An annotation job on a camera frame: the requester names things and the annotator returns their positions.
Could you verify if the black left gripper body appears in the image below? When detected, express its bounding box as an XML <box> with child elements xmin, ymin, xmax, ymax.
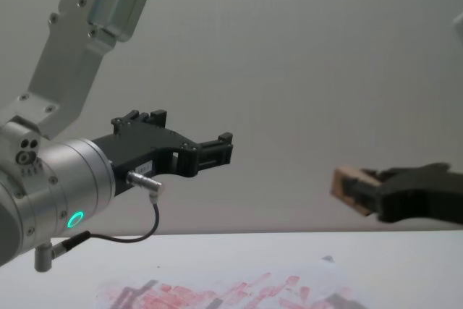
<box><xmin>90</xmin><ymin>124</ymin><xmax>198</xmax><ymax>198</ymax></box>

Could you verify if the thin dark gripper cable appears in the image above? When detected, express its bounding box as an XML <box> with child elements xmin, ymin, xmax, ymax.
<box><xmin>50</xmin><ymin>170</ymin><xmax>166</xmax><ymax>256</ymax></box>

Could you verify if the small tan wooden block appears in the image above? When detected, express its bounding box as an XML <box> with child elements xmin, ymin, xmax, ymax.
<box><xmin>329</xmin><ymin>166</ymin><xmax>381</xmax><ymax>218</ymax></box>

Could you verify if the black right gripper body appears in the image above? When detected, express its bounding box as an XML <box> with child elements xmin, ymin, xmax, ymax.
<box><xmin>375</xmin><ymin>162</ymin><xmax>463</xmax><ymax>225</ymax></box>

